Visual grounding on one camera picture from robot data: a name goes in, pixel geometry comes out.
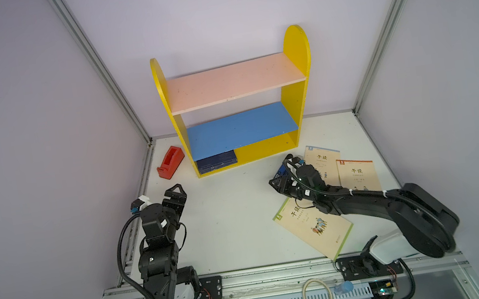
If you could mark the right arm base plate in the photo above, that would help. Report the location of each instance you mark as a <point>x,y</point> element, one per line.
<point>360,267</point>

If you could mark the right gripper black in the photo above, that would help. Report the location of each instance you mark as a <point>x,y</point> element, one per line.
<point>286,182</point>

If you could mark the beige book green edge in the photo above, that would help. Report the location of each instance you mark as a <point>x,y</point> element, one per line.
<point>325,233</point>

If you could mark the beige book blue edge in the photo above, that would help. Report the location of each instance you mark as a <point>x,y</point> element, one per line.
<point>325,162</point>

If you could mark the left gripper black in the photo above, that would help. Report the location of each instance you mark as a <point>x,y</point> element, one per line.
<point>177,203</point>

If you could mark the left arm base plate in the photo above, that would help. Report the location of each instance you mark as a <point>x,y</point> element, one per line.
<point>209,287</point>

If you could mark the beige book orange edge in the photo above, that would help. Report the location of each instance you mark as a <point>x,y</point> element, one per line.
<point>358,175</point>

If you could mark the aluminium front rail frame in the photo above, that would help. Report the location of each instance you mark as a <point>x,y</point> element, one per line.
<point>316,278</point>

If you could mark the yellow shelf pink blue boards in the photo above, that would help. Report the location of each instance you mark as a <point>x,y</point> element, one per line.
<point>253,134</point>

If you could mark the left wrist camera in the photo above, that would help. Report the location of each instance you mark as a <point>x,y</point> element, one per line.
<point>139,204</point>

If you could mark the blue black stapler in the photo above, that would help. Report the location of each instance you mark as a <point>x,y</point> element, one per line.
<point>282,171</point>

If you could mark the dark purple book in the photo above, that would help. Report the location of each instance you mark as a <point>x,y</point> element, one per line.
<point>216,162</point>

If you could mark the red tape dispenser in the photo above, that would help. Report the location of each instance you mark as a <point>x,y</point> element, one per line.
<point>171,161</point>

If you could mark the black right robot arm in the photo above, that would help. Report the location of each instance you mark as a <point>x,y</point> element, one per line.
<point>425,225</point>

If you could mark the right green circuit board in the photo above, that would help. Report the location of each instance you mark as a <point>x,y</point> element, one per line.
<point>382,288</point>

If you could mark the small blue cap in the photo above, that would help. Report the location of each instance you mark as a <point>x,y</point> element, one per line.
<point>343,288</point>

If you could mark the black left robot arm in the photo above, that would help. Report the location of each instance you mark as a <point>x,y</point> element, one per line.
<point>159,252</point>

